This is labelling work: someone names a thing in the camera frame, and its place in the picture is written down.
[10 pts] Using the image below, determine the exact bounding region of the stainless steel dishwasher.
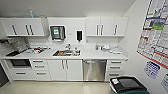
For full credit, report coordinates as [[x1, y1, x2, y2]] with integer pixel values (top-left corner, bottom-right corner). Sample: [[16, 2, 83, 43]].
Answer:
[[82, 59, 108, 83]]

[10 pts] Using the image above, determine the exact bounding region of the white dish soap bottle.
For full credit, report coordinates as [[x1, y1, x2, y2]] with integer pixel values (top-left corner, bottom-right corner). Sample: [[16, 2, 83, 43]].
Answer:
[[95, 44, 101, 51]]

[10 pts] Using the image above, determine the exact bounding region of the chrome faucet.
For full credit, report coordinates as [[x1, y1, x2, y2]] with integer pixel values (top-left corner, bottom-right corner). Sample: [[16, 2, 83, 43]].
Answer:
[[64, 43, 73, 52]]

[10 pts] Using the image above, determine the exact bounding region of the steel sink basin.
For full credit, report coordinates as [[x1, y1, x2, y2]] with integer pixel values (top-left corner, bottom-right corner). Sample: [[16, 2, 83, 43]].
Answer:
[[52, 49, 82, 57]]

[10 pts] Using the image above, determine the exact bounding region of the white two-door sink cabinet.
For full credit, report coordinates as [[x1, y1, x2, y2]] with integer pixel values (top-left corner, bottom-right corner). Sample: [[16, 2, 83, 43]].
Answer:
[[48, 58, 84, 82]]

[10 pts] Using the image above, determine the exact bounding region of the steel paper towel dispenser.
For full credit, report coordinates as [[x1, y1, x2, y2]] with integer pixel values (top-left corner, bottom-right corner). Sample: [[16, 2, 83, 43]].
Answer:
[[49, 25, 66, 42]]

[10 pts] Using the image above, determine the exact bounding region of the white paper slip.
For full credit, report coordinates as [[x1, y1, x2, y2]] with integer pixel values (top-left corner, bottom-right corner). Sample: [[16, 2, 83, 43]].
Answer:
[[111, 78, 121, 85]]

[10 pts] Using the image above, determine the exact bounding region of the grey bin black lid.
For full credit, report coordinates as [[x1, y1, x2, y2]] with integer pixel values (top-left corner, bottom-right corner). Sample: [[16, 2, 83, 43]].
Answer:
[[109, 75, 148, 94]]

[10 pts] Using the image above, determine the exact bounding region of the blue bottle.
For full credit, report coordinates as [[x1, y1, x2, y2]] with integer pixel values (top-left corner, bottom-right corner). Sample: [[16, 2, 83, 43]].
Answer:
[[29, 10, 35, 19]]

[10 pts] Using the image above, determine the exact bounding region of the black built-in microwave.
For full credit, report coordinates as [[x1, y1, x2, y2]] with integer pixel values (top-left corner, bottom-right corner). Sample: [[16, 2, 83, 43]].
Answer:
[[9, 58, 32, 69]]

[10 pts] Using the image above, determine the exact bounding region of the white wide drawer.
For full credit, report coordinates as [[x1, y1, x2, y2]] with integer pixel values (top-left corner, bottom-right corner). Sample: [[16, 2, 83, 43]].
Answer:
[[11, 68, 33, 81]]

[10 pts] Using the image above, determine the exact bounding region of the grey bin green lid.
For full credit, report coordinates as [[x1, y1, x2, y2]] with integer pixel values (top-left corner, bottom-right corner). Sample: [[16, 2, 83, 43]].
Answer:
[[124, 89, 152, 94]]

